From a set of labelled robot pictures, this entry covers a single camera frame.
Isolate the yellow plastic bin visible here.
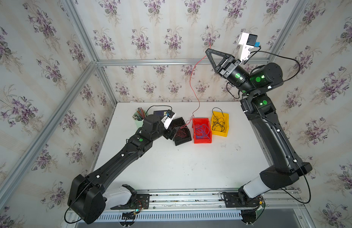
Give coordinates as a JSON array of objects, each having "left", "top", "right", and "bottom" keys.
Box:
[{"left": 211, "top": 111, "right": 229, "bottom": 137}]

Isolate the aluminium rail frame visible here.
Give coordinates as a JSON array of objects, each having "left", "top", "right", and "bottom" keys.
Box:
[{"left": 104, "top": 188, "right": 305, "bottom": 212}]

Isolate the coloured pencils bundle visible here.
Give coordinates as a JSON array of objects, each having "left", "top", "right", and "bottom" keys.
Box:
[{"left": 132, "top": 107, "right": 148, "bottom": 121}]

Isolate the red plastic bin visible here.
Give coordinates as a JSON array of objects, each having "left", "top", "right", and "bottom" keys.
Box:
[{"left": 192, "top": 118, "right": 212, "bottom": 144}]

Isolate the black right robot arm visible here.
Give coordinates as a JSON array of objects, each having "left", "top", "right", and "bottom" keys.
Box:
[{"left": 205, "top": 48, "right": 312, "bottom": 205}]

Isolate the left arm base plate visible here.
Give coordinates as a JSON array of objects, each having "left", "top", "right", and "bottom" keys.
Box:
[{"left": 111, "top": 194, "right": 150, "bottom": 210}]

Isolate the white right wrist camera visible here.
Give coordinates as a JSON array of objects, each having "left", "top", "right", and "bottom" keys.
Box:
[{"left": 238, "top": 32, "right": 260, "bottom": 64}]

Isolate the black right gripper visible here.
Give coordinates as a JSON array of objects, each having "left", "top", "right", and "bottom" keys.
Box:
[{"left": 210, "top": 48, "right": 260, "bottom": 100}]

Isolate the white ventilation grille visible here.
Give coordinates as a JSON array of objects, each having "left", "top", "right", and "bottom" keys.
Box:
[{"left": 96, "top": 210, "right": 242, "bottom": 222}]

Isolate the black plastic bin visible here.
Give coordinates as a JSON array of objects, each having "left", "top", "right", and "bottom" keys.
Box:
[{"left": 170, "top": 117, "right": 192, "bottom": 146}]

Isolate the red wire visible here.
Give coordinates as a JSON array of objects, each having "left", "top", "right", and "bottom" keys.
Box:
[{"left": 175, "top": 42, "right": 213, "bottom": 139}]

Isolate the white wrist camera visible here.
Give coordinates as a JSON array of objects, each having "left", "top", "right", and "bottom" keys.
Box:
[
  {"left": 161, "top": 110, "right": 176, "bottom": 130},
  {"left": 238, "top": 32, "right": 260, "bottom": 64}
]

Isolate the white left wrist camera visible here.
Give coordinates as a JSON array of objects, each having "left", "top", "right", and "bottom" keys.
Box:
[{"left": 161, "top": 110, "right": 176, "bottom": 130}]

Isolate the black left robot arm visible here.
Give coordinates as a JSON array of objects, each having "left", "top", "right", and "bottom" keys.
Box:
[{"left": 67, "top": 110, "right": 178, "bottom": 224}]

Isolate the green pen cup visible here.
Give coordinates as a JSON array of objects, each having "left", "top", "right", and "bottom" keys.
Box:
[{"left": 135, "top": 120, "right": 143, "bottom": 128}]

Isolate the dark blue book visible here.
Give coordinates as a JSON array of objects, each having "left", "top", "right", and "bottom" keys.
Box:
[{"left": 153, "top": 110, "right": 167, "bottom": 117}]

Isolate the black wire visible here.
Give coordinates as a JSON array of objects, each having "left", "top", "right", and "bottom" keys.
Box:
[{"left": 211, "top": 107, "right": 228, "bottom": 134}]

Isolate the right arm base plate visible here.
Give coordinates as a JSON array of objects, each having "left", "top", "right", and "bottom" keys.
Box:
[{"left": 221, "top": 192, "right": 262, "bottom": 209}]

